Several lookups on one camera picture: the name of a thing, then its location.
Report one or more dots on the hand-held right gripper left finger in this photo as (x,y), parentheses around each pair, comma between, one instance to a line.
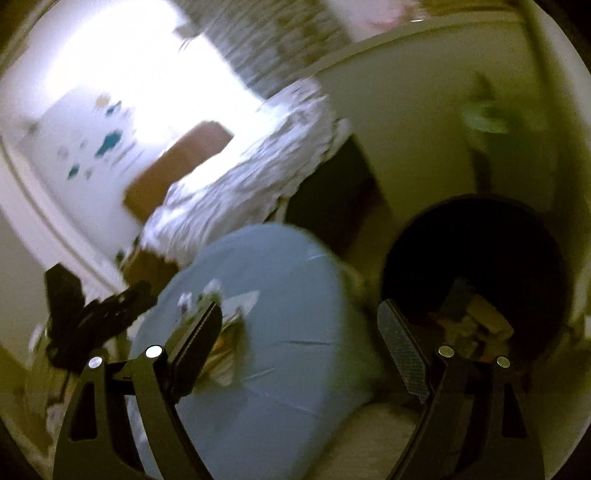
(196,350)

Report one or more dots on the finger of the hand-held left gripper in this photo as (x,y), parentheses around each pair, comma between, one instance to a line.
(120,302)

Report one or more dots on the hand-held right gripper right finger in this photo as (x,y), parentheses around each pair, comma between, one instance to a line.
(404,350)

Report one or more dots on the orange snack packet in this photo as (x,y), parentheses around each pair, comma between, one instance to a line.
(226,339)

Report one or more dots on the long white carton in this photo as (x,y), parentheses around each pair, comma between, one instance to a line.
(489,318)

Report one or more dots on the black trash bin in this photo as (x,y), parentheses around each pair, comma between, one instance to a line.
(475,240)

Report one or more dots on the bed with brown headboard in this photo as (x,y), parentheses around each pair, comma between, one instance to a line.
(175,170)

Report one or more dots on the white ruffled duvet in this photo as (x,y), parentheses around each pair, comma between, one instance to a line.
(258,170)

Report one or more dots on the white dresser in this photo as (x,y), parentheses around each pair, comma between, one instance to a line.
(415,115)

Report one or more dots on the grey patterned curtain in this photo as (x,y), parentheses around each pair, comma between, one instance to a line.
(277,41)

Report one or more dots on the white door frame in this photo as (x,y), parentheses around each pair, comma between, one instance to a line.
(46,217)

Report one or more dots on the blue cloud wall stickers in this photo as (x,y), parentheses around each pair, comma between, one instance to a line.
(111,141)

